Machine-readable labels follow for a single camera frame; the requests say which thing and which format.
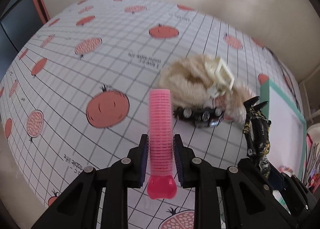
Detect cream plastic hair clip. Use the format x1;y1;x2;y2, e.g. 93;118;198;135
204;57;235;98

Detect pastel braided hair scrunchie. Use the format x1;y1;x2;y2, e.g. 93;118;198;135
278;166;295;176

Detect cotton swab bundle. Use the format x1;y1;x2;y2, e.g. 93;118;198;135
214;83;256;126

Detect teal white shallow box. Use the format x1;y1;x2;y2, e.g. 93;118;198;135
260;78;308;207

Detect black toy car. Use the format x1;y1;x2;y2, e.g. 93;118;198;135
174;107;225;128

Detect pink hair roller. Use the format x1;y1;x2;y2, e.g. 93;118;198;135
147;89;177;200

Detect cream lace cloth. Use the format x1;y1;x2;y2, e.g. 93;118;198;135
157;53;221;109

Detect pomegranate print bed sheet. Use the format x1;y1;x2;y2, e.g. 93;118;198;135
1;0;301;228

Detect black gold action figure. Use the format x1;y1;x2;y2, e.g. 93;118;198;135
243;96;272;179

